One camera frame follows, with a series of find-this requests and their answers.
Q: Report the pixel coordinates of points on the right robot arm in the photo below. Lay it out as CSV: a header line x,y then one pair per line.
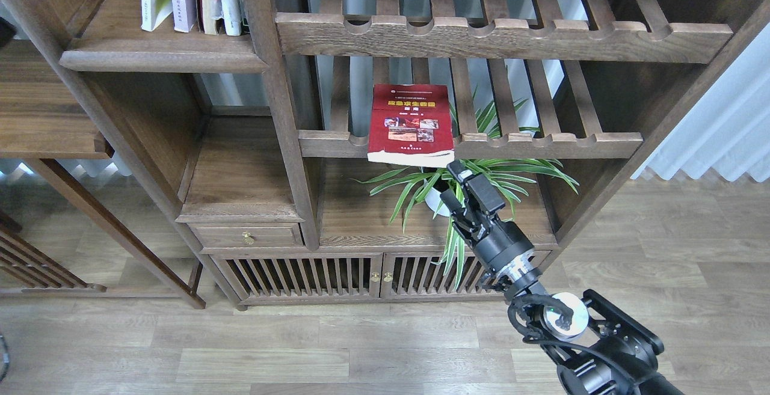
x,y
597,348

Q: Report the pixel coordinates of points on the red cover book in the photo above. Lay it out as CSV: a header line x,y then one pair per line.
x,y
411,125

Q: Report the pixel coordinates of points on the brass drawer knob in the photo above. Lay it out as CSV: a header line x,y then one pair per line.
x,y
248,238

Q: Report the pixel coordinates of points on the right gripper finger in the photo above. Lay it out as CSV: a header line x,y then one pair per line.
x,y
463,217

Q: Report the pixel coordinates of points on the white curtain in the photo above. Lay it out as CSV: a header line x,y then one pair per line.
x,y
727,131

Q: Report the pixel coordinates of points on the dark wooden bookshelf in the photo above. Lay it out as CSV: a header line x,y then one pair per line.
x,y
261,132

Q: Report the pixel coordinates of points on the white plant pot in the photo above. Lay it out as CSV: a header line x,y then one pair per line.
x,y
436,200

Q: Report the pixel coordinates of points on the green spider plant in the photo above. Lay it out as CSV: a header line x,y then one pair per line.
x,y
506,175

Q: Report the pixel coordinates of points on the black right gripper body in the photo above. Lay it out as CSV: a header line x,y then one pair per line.
x,y
501,246

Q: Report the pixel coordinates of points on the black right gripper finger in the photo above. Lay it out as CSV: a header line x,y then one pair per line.
x,y
480,197

